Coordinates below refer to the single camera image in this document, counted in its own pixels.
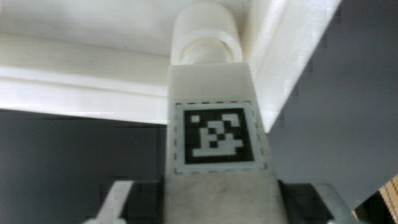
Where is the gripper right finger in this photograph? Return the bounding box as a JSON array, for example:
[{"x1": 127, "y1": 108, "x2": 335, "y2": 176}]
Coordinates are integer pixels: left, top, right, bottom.
[{"x1": 280, "y1": 182, "x2": 360, "y2": 224}]

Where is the white square tabletop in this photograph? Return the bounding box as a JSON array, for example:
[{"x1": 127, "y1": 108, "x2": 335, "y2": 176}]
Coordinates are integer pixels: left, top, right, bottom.
[{"x1": 0, "y1": 0, "x2": 344, "y2": 125}]

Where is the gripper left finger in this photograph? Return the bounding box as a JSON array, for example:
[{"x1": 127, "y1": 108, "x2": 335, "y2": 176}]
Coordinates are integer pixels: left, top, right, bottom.
[{"x1": 82, "y1": 180, "x2": 162, "y2": 224}]

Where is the white table leg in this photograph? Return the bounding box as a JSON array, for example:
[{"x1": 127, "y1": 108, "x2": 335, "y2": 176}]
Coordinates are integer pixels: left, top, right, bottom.
[{"x1": 164, "y1": 63, "x2": 288, "y2": 224}]

